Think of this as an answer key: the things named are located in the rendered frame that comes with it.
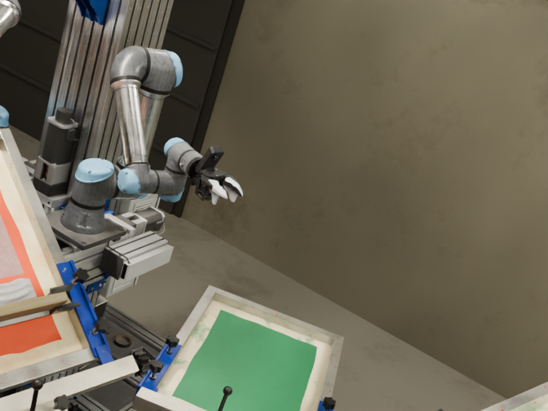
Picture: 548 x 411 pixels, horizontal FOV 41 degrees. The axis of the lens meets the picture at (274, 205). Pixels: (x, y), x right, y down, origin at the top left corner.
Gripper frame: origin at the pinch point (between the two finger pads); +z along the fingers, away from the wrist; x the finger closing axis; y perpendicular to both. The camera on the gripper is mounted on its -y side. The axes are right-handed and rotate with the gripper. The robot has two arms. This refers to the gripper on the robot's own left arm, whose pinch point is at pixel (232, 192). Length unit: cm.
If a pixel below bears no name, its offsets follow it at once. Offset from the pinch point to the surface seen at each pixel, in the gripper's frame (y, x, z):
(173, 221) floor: 192, -158, -273
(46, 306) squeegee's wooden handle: 33, 50, -7
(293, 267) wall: 190, -211, -186
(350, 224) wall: 141, -230, -160
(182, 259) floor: 188, -135, -219
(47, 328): 43, 47, -10
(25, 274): 34, 49, -25
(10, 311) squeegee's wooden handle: 30, 60, -5
